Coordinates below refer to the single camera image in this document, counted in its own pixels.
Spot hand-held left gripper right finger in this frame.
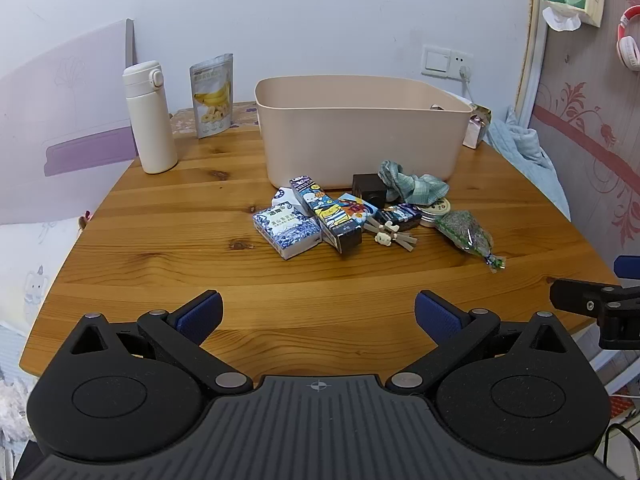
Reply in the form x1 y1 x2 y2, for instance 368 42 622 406
387 290 576 396

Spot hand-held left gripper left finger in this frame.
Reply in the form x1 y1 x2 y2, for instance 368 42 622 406
65 290 253 396

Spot bear wooden clips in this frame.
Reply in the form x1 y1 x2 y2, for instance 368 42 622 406
362 223 418 252

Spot round metal tin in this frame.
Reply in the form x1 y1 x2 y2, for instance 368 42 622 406
417 197 452 227

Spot blue white tissue pack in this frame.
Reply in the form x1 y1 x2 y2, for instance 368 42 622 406
252 206 322 260

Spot green checked cloth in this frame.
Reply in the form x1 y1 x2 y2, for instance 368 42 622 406
377 160 450 207

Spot long cartoon print box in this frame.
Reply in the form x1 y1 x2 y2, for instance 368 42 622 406
289 176 362 255

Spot beige plastic storage bin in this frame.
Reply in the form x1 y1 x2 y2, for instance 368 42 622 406
254 76 475 196

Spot dried herb bag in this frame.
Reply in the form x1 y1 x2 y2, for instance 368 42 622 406
432 210 507 273

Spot small dark box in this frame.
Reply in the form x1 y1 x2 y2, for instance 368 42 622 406
375 203 423 233

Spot orange blue cartoon box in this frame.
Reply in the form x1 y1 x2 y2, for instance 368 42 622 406
335 192 381 226

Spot black cube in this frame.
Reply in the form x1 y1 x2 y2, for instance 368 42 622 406
351 173 387 209

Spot small white packet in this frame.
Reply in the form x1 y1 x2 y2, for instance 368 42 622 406
272 186 306 211

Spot light blue blanket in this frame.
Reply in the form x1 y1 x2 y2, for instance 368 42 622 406
487 107 571 221

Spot floral wardrobe door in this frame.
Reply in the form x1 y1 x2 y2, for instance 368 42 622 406
515 0 640 281

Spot printed bed sheet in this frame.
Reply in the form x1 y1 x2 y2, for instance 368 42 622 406
0 212 96 456

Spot gold snack bag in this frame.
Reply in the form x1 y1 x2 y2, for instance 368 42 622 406
462 102 493 150

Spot white thermos bottle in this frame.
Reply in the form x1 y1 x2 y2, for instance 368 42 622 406
122 60 178 175

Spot red white headphones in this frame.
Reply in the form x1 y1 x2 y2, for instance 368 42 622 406
614 5 640 71

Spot banana chip pouch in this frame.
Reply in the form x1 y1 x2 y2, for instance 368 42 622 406
189 53 235 140

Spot pink purple headboard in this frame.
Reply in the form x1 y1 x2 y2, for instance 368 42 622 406
0 19 138 226

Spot black cable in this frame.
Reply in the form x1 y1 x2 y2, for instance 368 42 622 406
600 422 640 466

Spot white wall switch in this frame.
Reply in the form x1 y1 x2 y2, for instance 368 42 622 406
421 45 453 77

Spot white wall socket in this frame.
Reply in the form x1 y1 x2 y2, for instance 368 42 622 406
450 50 475 81

